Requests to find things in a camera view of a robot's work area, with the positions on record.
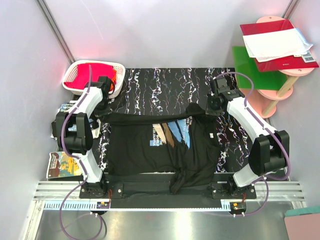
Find red plastic sheet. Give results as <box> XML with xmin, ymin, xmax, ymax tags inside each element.
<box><xmin>240</xmin><ymin>16</ymin><xmax>319</xmax><ymax>72</ymax></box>

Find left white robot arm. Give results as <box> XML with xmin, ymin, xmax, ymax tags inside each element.
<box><xmin>55</xmin><ymin>76</ymin><xmax>115</xmax><ymax>184</ymax></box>

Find aluminium rail frame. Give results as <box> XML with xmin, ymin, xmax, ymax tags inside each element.
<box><xmin>23</xmin><ymin>181</ymin><xmax>307</xmax><ymax>240</ymax></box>

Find white plastic laundry basket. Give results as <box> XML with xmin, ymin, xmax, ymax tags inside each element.
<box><xmin>62</xmin><ymin>60</ymin><xmax>126</xmax><ymax>99</ymax></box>

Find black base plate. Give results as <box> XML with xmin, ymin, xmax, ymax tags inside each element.
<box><xmin>79</xmin><ymin>173</ymin><xmax>257</xmax><ymax>211</ymax></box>

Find white mesh bag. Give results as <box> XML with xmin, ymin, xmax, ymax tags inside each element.
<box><xmin>243</xmin><ymin>28</ymin><xmax>313</xmax><ymax>62</ymax></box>

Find green plastic sheet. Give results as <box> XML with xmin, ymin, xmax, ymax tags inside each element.
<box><xmin>232</xmin><ymin>46</ymin><xmax>287</xmax><ymax>91</ymax></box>

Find orange folded t shirt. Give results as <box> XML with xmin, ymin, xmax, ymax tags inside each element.
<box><xmin>111</xmin><ymin>69</ymin><xmax>117</xmax><ymax>85</ymax></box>

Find pink folded t shirt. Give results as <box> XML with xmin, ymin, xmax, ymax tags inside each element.
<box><xmin>64</xmin><ymin>63</ymin><xmax>114</xmax><ymax>90</ymax></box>

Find pink round tiered shelf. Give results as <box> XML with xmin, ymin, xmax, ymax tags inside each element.
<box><xmin>240</xmin><ymin>16</ymin><xmax>319</xmax><ymax>118</ymax></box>

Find teal board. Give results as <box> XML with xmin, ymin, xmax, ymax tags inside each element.
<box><xmin>285</xmin><ymin>208</ymin><xmax>320</xmax><ymax>217</ymax></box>

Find folded black printed t shirt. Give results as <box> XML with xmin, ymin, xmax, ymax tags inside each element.
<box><xmin>51</xmin><ymin>100</ymin><xmax>101</xmax><ymax>140</ymax></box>

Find illustrated book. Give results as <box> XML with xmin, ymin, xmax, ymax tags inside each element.
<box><xmin>46</xmin><ymin>151</ymin><xmax>82</xmax><ymax>180</ymax></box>

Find pink board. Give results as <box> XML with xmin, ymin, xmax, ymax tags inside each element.
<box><xmin>284</xmin><ymin>213</ymin><xmax>320</xmax><ymax>240</ymax></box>

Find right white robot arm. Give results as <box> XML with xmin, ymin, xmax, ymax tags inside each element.
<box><xmin>206</xmin><ymin>77</ymin><xmax>290</xmax><ymax>197</ymax></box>

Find black printed t shirt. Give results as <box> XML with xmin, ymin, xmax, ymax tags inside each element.
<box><xmin>51</xmin><ymin>100</ymin><xmax>101</xmax><ymax>140</ymax></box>
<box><xmin>102</xmin><ymin>103</ymin><xmax>221</xmax><ymax>194</ymax></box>

